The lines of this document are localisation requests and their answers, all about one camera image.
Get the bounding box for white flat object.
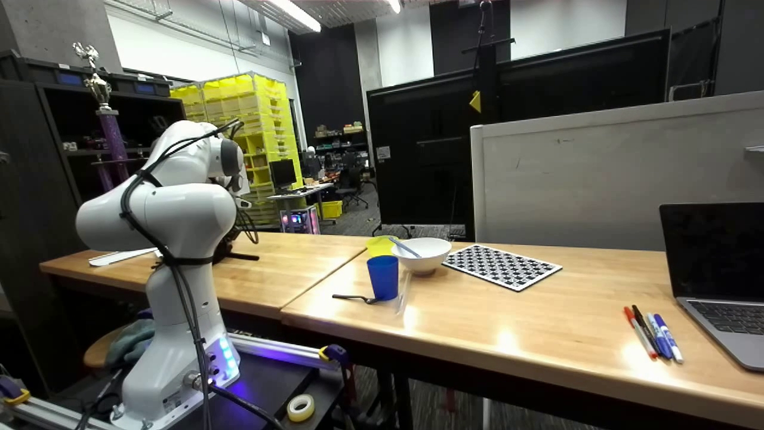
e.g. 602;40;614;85
87;246;162;270

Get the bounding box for black marker pen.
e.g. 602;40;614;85
631;300;664;356

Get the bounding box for silver and purple trophy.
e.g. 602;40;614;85
69;40;128;192

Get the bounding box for orange marker pen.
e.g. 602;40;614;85
620;302;657;358

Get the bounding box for clear plastic container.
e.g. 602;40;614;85
360;265;416;314

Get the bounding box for grey laptop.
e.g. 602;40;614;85
657;198;764;372

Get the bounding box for white partition panel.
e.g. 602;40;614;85
469;88;764;250

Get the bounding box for wooden stool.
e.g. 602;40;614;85
81;317;157;372

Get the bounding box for small yellow bin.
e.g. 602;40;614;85
318;198;347;222

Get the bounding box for black office chair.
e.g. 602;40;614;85
337;148;372;209

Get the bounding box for tape roll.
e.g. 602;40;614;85
284;392;318;424

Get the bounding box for white bowl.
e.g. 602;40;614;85
395;234;454;276

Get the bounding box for blue marker pen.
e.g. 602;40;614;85
651;309;686;366
642;309;676;360

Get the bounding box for black plastic fork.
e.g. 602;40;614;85
330;289;379;306

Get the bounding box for ceiling light strip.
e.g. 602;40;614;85
264;0;325;36

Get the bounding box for black shelf unit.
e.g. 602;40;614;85
0;49;188;392

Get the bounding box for black robot stand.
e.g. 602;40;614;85
205;332;354;430

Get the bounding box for yellow sponge block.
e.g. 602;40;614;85
362;234;398;260

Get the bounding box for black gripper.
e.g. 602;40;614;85
213;223;241;258

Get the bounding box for blue plastic fork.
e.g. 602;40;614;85
390;234;422;260

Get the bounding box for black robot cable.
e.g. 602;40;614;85
118;116;281;430

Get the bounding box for yellow stacked crates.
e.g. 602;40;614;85
167;68;305;228

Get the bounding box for grey cloth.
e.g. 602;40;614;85
105;317;157;366

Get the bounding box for blue plastic cup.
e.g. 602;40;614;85
365;253;401;302

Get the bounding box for large black monitor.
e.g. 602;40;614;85
365;28;673;240

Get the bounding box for checkerboard calibration sheet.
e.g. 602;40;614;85
442;240;563;293

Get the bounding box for background desk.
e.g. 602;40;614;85
264;178;337;234

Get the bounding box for aluminium rail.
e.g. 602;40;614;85
0;392;121;430

